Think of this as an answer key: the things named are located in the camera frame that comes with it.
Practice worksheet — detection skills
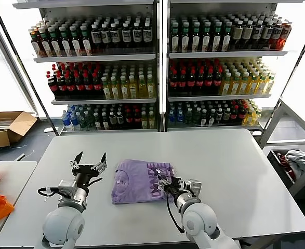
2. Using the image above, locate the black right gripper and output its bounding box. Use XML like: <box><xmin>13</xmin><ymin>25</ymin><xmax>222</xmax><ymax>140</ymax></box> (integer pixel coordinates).
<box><xmin>156</xmin><ymin>175</ymin><xmax>187</xmax><ymax>199</ymax></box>

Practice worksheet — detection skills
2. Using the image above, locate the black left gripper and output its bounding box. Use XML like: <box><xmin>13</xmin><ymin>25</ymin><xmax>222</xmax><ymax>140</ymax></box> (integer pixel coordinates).
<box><xmin>70</xmin><ymin>151</ymin><xmax>108</xmax><ymax>188</ymax></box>

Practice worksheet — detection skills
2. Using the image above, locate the purple t-shirt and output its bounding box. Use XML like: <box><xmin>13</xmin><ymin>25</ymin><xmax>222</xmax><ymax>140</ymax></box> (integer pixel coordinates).
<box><xmin>111</xmin><ymin>159</ymin><xmax>175</xmax><ymax>205</ymax></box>

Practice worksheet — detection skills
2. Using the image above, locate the dark tea bottle white label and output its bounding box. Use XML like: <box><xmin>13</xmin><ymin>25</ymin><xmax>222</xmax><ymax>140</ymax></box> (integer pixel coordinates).
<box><xmin>101</xmin><ymin>112</ymin><xmax>111</xmax><ymax>131</ymax></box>
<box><xmin>200</xmin><ymin>109</ymin><xmax>209</xmax><ymax>127</ymax></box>
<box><xmin>207</xmin><ymin>108</ymin><xmax>217</xmax><ymax>127</ymax></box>
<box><xmin>94</xmin><ymin>112</ymin><xmax>103</xmax><ymax>131</ymax></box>

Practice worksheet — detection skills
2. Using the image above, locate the green drink bottle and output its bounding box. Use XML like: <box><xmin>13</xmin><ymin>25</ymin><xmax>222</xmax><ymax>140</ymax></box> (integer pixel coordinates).
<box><xmin>185</xmin><ymin>108</ymin><xmax>194</xmax><ymax>126</ymax></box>
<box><xmin>86</xmin><ymin>111</ymin><xmax>96</xmax><ymax>130</ymax></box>
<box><xmin>79</xmin><ymin>112</ymin><xmax>89</xmax><ymax>130</ymax></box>
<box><xmin>193</xmin><ymin>107</ymin><xmax>202</xmax><ymax>126</ymax></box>

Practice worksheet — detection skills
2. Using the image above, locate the dark drink bottle grey label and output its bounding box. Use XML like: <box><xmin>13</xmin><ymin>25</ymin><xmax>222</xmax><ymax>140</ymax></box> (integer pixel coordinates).
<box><xmin>116</xmin><ymin>111</ymin><xmax>125</xmax><ymax>129</ymax></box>
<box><xmin>109</xmin><ymin>111</ymin><xmax>117</xmax><ymax>130</ymax></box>
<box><xmin>223</xmin><ymin>107</ymin><xmax>232</xmax><ymax>125</ymax></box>
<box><xmin>215</xmin><ymin>108</ymin><xmax>224</xmax><ymax>125</ymax></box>

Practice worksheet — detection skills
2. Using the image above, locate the cola bottle red cap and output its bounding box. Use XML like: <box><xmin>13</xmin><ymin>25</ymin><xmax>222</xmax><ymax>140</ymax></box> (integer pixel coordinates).
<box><xmin>178</xmin><ymin>69</ymin><xmax>188</xmax><ymax>95</ymax></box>
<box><xmin>195</xmin><ymin>68</ymin><xmax>205</xmax><ymax>95</ymax></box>
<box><xmin>213</xmin><ymin>67</ymin><xmax>223</xmax><ymax>95</ymax></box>
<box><xmin>204</xmin><ymin>68</ymin><xmax>214</xmax><ymax>95</ymax></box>
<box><xmin>125</xmin><ymin>108</ymin><xmax>135</xmax><ymax>130</ymax></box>
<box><xmin>74</xmin><ymin>73</ymin><xmax>85</xmax><ymax>98</ymax></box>
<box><xmin>57</xmin><ymin>73</ymin><xmax>68</xmax><ymax>98</ymax></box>
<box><xmin>231</xmin><ymin>105</ymin><xmax>240</xmax><ymax>123</ymax></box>
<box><xmin>65</xmin><ymin>73</ymin><xmax>77</xmax><ymax>98</ymax></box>
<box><xmin>133</xmin><ymin>108</ymin><xmax>142</xmax><ymax>130</ymax></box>
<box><xmin>187</xmin><ymin>69</ymin><xmax>196</xmax><ymax>95</ymax></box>
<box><xmin>46</xmin><ymin>73</ymin><xmax>60</xmax><ymax>98</ymax></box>
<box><xmin>169</xmin><ymin>69</ymin><xmax>179</xmax><ymax>95</ymax></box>
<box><xmin>238</xmin><ymin>103</ymin><xmax>247</xmax><ymax>123</ymax></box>
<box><xmin>92</xmin><ymin>72</ymin><xmax>103</xmax><ymax>98</ymax></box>
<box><xmin>84</xmin><ymin>73</ymin><xmax>95</xmax><ymax>98</ymax></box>

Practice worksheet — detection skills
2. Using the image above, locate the open cardboard box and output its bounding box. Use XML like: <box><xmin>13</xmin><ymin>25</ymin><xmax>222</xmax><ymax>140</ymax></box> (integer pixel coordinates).
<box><xmin>0</xmin><ymin>110</ymin><xmax>38</xmax><ymax>149</ymax></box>

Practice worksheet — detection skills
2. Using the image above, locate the grey metal shelf unit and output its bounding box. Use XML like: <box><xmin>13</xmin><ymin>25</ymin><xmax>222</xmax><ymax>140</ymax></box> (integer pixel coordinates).
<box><xmin>165</xmin><ymin>0</ymin><xmax>305</xmax><ymax>135</ymax></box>
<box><xmin>12</xmin><ymin>0</ymin><xmax>160</xmax><ymax>137</ymax></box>

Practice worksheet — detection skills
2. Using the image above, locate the black plastic crate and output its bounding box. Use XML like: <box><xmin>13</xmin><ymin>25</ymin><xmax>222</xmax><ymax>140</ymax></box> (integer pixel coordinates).
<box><xmin>266</xmin><ymin>149</ymin><xmax>305</xmax><ymax>185</ymax></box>

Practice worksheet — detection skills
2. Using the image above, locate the dark metal pole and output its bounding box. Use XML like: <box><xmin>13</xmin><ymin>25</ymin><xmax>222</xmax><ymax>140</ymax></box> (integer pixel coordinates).
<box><xmin>0</xmin><ymin>0</ymin><xmax>60</xmax><ymax>136</ymax></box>
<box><xmin>262</xmin><ymin>25</ymin><xmax>305</xmax><ymax>132</ymax></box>

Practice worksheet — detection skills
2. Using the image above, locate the brown tea bottle green cap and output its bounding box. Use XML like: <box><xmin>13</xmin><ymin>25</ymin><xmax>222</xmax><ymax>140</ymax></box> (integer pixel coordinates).
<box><xmin>202</xmin><ymin>22</ymin><xmax>213</xmax><ymax>53</ymax></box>
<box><xmin>59</xmin><ymin>26</ymin><xmax>73</xmax><ymax>58</ymax></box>
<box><xmin>48</xmin><ymin>26</ymin><xmax>62</xmax><ymax>58</ymax></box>
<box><xmin>191</xmin><ymin>22</ymin><xmax>202</xmax><ymax>53</ymax></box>
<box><xmin>212</xmin><ymin>21</ymin><xmax>223</xmax><ymax>52</ymax></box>
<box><xmin>79</xmin><ymin>25</ymin><xmax>94</xmax><ymax>57</ymax></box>
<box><xmin>69</xmin><ymin>25</ymin><xmax>83</xmax><ymax>57</ymax></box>
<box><xmin>222</xmin><ymin>21</ymin><xmax>233</xmax><ymax>52</ymax></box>
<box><xmin>170</xmin><ymin>22</ymin><xmax>182</xmax><ymax>53</ymax></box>
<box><xmin>38</xmin><ymin>27</ymin><xmax>52</xmax><ymax>58</ymax></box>
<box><xmin>181</xmin><ymin>22</ymin><xmax>192</xmax><ymax>53</ymax></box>

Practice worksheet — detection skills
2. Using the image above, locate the dark drink bottle blue label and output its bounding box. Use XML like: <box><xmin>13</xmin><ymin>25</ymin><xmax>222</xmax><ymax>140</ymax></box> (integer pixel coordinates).
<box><xmin>121</xmin><ymin>23</ymin><xmax>132</xmax><ymax>51</ymax></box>
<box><xmin>100</xmin><ymin>23</ymin><xmax>111</xmax><ymax>52</ymax></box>
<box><xmin>142</xmin><ymin>22</ymin><xmax>153</xmax><ymax>51</ymax></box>
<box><xmin>262</xmin><ymin>20</ymin><xmax>274</xmax><ymax>50</ymax></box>
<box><xmin>110</xmin><ymin>23</ymin><xmax>121</xmax><ymax>51</ymax></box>
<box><xmin>132</xmin><ymin>22</ymin><xmax>143</xmax><ymax>51</ymax></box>
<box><xmin>253</xmin><ymin>20</ymin><xmax>264</xmax><ymax>51</ymax></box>
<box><xmin>91</xmin><ymin>24</ymin><xmax>102</xmax><ymax>52</ymax></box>

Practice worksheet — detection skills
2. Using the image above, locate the grey metal cart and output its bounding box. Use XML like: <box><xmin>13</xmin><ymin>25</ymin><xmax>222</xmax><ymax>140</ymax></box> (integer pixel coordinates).
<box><xmin>260</xmin><ymin>98</ymin><xmax>305</xmax><ymax>200</ymax></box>

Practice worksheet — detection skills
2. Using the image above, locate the red crumpled cloth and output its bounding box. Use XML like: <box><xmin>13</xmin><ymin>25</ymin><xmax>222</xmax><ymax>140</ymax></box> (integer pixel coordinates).
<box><xmin>276</xmin><ymin>153</ymin><xmax>298</xmax><ymax>184</ymax></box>

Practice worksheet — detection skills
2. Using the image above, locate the red tea bottle white cap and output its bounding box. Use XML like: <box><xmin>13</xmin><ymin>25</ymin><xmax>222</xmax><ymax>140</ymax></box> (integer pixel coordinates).
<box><xmin>30</xmin><ymin>29</ymin><xmax>42</xmax><ymax>58</ymax></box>
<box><xmin>281</xmin><ymin>20</ymin><xmax>293</xmax><ymax>50</ymax></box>
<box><xmin>271</xmin><ymin>20</ymin><xmax>284</xmax><ymax>50</ymax></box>

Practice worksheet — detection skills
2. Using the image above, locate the grey white crumpled cloth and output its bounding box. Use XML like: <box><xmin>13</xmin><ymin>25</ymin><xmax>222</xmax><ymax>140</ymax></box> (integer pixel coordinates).
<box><xmin>284</xmin><ymin>149</ymin><xmax>305</xmax><ymax>179</ymax></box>

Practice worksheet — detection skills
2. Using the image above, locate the dark drink bottle beige label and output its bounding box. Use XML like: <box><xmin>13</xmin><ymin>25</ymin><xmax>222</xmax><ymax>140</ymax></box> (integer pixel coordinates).
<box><xmin>243</xmin><ymin>20</ymin><xmax>255</xmax><ymax>51</ymax></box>
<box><xmin>232</xmin><ymin>20</ymin><xmax>245</xmax><ymax>51</ymax></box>

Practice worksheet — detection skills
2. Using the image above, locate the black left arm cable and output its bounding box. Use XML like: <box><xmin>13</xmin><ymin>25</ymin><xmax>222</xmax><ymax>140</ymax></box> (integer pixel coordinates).
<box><xmin>87</xmin><ymin>176</ymin><xmax>103</xmax><ymax>187</ymax></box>

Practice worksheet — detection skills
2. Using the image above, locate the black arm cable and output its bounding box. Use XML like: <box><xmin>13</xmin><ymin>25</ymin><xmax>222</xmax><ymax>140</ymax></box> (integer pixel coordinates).
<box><xmin>87</xmin><ymin>176</ymin><xmax>103</xmax><ymax>187</ymax></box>
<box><xmin>165</xmin><ymin>191</ymin><xmax>186</xmax><ymax>234</ymax></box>

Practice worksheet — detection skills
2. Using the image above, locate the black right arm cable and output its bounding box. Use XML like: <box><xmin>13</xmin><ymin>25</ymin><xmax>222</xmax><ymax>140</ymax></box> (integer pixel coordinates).
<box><xmin>165</xmin><ymin>191</ymin><xmax>186</xmax><ymax>234</ymax></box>

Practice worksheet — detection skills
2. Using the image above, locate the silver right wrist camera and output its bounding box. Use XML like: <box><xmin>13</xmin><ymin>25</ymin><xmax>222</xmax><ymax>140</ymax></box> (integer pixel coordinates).
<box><xmin>184</xmin><ymin>179</ymin><xmax>203</xmax><ymax>199</ymax></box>

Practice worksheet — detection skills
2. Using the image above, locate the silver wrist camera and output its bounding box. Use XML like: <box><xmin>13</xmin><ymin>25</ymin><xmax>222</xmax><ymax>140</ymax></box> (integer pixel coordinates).
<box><xmin>184</xmin><ymin>179</ymin><xmax>203</xmax><ymax>199</ymax></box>
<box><xmin>37</xmin><ymin>179</ymin><xmax>78</xmax><ymax>202</ymax></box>

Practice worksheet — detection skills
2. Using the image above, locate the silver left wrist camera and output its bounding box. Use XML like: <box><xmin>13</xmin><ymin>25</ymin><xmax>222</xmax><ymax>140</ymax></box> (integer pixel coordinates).
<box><xmin>37</xmin><ymin>179</ymin><xmax>78</xmax><ymax>202</ymax></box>

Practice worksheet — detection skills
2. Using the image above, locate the light grey frame bar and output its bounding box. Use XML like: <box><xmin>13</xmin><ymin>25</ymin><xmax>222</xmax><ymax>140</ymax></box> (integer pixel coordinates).
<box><xmin>0</xmin><ymin>4</ymin><xmax>40</xmax><ymax>119</ymax></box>

